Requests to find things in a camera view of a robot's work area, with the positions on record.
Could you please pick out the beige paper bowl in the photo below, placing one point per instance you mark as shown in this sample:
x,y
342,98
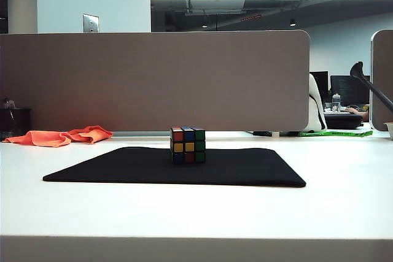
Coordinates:
x,y
389,130

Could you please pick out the metal wall switch plate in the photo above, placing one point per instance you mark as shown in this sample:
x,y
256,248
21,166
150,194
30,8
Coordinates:
x,y
91,23

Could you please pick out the wide brown desk divider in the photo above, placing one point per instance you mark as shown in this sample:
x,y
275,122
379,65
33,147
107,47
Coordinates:
x,y
153,81

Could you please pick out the black padded chair part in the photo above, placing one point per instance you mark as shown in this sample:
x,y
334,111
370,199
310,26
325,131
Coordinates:
x,y
344,121

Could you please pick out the wide computer monitor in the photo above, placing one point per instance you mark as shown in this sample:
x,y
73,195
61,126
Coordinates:
x,y
345,90

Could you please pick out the bare person forearm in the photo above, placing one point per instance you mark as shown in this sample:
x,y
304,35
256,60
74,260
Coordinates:
x,y
357,111

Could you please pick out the white divider foot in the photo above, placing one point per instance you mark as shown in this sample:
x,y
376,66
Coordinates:
x,y
275,134

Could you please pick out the orange cloth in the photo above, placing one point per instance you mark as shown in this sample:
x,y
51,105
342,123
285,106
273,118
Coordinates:
x,y
49,138

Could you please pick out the brown divider with white edge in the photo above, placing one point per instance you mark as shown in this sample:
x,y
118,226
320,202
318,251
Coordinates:
x,y
382,81

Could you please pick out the black mouse pad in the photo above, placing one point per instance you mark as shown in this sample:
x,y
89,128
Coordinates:
x,y
122,167

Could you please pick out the multicoloured Rubik's cube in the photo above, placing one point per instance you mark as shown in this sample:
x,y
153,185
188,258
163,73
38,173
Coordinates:
x,y
188,148

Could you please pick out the silver divider base rail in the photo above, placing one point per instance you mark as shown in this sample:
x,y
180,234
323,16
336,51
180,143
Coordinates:
x,y
141,133

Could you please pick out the black rod with curved head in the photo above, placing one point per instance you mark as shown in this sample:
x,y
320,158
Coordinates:
x,y
373,85

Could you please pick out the black pen holder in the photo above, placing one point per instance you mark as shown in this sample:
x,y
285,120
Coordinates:
x,y
15,119

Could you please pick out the red ceiling sign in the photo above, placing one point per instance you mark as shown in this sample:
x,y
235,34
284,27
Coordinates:
x,y
250,17

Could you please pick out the clear water bottle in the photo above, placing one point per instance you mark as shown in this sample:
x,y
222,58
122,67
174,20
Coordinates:
x,y
336,103

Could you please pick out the narrow black monitor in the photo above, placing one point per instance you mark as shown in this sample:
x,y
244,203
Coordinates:
x,y
320,82

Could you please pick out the green tape strip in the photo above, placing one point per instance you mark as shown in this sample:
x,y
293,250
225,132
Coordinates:
x,y
337,133

